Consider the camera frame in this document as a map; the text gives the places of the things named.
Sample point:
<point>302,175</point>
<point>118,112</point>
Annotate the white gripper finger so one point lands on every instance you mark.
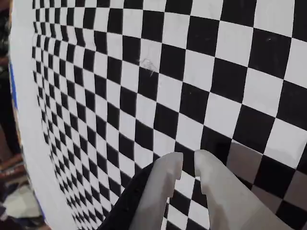
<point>153,191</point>
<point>227,198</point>

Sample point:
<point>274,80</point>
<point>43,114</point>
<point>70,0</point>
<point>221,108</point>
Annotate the black white checkered cloth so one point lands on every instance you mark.
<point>168,83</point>

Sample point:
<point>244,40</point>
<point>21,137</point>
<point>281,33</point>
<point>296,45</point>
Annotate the light wooden bookshelf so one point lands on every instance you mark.
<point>14,167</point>

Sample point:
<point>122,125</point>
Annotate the blue tape strip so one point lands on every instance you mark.
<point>14,88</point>

